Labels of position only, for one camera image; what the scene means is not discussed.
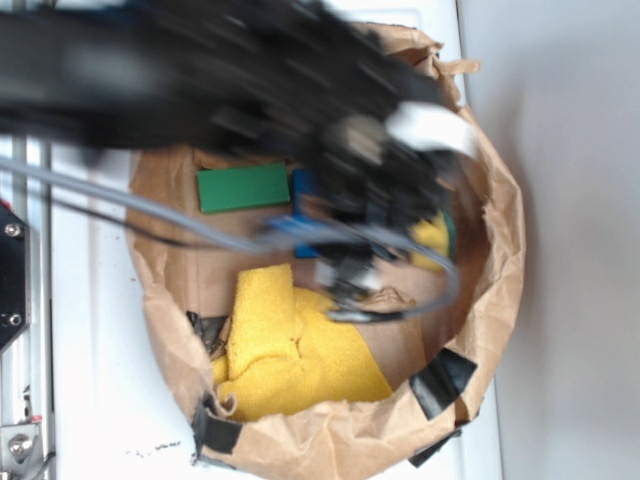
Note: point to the brown paper bag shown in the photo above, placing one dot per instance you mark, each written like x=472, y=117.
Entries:
x=189, y=296

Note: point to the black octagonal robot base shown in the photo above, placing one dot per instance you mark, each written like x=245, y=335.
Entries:
x=13, y=277

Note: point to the aluminium rail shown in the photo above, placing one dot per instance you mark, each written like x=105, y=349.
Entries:
x=27, y=404

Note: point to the black tape right front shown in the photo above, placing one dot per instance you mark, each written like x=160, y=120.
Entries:
x=441, y=382

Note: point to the blue block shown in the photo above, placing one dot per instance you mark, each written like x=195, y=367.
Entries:
x=305, y=200

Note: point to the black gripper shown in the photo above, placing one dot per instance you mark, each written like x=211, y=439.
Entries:
x=380, y=178

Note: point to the black tape left front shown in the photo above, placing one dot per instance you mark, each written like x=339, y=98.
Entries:
x=212, y=434

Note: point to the yellow cloth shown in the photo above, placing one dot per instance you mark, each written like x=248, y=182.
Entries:
x=284, y=355

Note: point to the green block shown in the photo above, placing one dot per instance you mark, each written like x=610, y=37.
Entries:
x=240, y=188

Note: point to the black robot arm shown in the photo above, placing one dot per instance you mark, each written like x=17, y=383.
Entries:
x=244, y=78

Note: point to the black tape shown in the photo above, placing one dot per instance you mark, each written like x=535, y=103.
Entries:
x=212, y=434
x=441, y=382

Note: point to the green yellow sponge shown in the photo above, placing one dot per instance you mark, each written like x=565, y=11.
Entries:
x=438, y=234

